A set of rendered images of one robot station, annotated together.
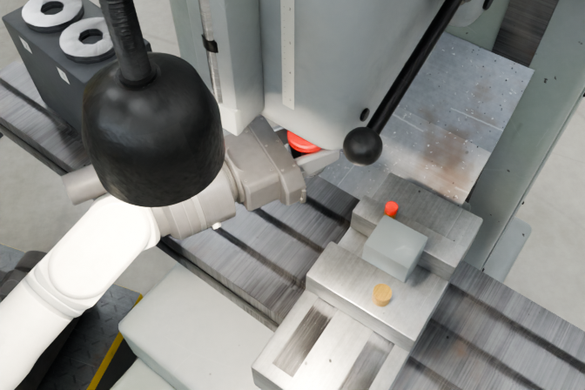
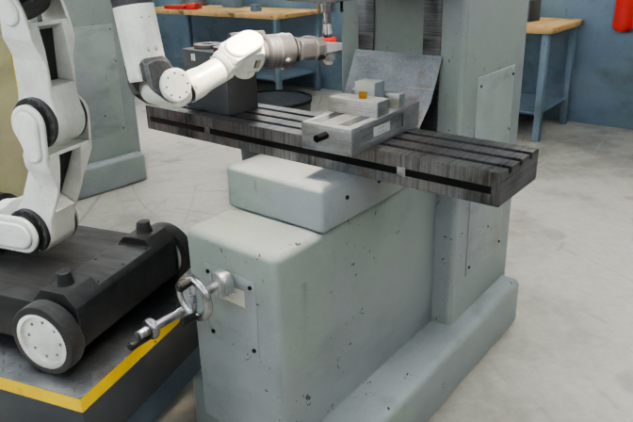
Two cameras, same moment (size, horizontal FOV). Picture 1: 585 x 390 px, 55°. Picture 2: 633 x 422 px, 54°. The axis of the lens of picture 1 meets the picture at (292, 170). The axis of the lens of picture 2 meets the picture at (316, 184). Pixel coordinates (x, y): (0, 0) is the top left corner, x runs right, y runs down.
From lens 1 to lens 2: 1.32 m
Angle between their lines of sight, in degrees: 33
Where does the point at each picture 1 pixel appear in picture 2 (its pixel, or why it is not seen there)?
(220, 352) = (284, 170)
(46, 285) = (222, 51)
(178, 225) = (273, 48)
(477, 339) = (417, 139)
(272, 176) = (313, 40)
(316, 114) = not seen: outside the picture
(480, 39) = (416, 50)
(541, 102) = (451, 74)
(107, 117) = not seen: outside the picture
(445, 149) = not seen: hidden behind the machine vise
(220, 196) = (291, 41)
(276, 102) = not seen: outside the picture
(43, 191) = not seen: hidden behind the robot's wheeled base
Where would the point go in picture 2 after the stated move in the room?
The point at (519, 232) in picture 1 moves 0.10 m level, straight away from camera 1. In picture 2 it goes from (508, 282) to (517, 271)
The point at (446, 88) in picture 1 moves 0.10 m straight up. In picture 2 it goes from (404, 78) to (405, 46)
